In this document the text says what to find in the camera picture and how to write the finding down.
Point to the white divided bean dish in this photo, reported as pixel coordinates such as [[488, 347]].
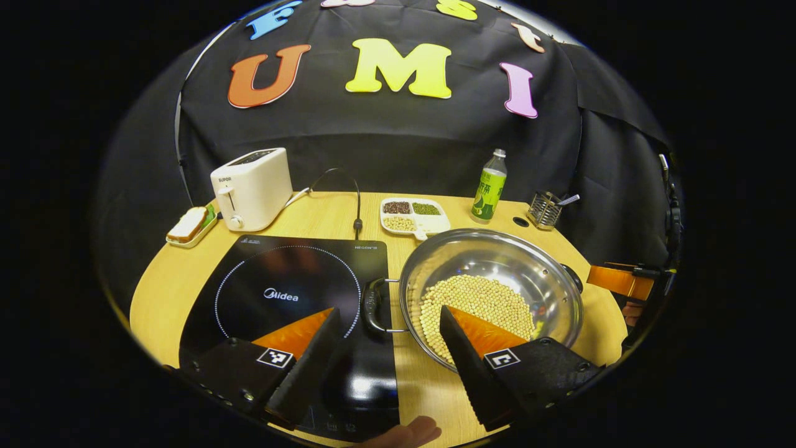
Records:
[[435, 223]]

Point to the white toaster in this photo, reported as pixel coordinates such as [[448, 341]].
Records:
[[255, 186]]

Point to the pale green plate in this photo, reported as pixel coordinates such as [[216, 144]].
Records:
[[208, 227]]

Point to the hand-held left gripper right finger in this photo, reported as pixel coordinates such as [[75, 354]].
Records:
[[472, 373]]

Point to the black backdrop cloth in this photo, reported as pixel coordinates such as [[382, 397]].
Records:
[[373, 143]]

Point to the steel pot with beans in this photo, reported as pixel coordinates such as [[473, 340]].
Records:
[[485, 261]]

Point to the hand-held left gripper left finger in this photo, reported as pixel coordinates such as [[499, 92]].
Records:
[[311, 373]]

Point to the black induction cooktop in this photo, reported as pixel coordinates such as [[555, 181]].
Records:
[[261, 261]]

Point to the green drink bottle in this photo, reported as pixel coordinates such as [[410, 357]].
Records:
[[488, 193]]

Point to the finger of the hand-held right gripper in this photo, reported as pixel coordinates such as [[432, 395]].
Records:
[[619, 281]]

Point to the sandwich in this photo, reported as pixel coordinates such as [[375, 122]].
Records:
[[188, 224]]

